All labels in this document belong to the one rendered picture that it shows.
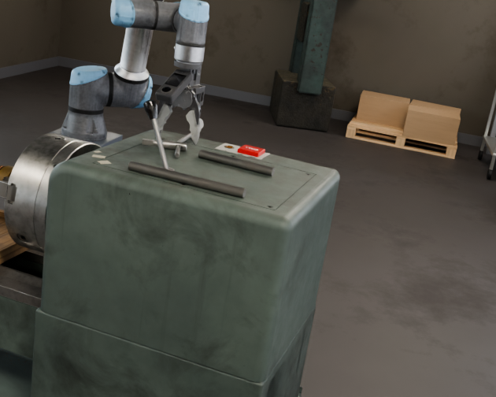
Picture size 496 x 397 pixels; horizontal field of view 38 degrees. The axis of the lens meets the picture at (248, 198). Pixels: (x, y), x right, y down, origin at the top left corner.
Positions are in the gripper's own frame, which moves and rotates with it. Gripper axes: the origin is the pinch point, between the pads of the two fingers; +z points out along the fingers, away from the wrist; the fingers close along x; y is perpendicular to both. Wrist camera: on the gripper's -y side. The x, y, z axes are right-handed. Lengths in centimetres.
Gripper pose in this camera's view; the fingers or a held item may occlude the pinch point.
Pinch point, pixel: (175, 138)
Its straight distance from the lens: 192.4
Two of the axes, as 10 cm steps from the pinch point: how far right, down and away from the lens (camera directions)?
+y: 3.4, -2.5, 9.1
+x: -9.3, -2.4, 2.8
